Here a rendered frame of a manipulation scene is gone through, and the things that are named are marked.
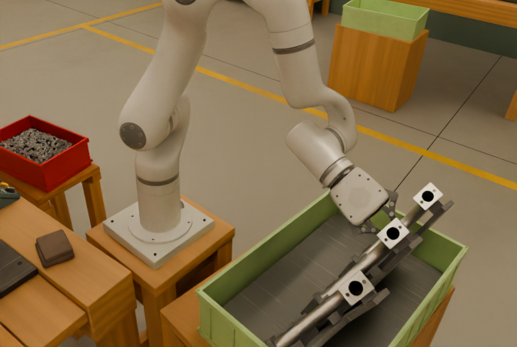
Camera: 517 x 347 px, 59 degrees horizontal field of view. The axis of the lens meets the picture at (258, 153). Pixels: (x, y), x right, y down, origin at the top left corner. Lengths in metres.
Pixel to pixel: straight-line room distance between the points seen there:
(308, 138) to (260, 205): 1.81
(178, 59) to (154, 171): 0.33
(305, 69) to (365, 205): 0.32
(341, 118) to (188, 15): 0.41
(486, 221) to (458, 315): 0.80
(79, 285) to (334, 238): 0.73
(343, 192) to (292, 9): 0.40
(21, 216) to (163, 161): 0.49
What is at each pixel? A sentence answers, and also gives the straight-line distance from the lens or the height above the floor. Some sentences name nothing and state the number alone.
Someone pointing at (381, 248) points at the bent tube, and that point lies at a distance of 1.12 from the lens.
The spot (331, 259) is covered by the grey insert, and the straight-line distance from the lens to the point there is 1.38.
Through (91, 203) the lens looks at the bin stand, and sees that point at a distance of 1.90.
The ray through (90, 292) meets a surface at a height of 0.90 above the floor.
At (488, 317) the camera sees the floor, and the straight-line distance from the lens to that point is 2.60.
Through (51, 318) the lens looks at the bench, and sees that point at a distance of 1.25.
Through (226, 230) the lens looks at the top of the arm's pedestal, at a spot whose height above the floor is 0.85.
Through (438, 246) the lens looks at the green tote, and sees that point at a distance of 1.41.
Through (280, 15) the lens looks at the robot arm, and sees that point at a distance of 0.92.
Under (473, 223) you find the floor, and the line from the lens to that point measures 3.09.
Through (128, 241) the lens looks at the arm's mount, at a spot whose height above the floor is 0.88.
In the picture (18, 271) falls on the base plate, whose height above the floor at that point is 0.90.
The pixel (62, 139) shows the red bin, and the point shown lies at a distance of 1.89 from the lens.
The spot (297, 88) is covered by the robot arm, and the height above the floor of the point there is 1.42.
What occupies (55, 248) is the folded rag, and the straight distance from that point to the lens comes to 1.34.
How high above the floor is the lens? 1.83
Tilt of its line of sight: 34 degrees down
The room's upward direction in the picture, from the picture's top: 3 degrees clockwise
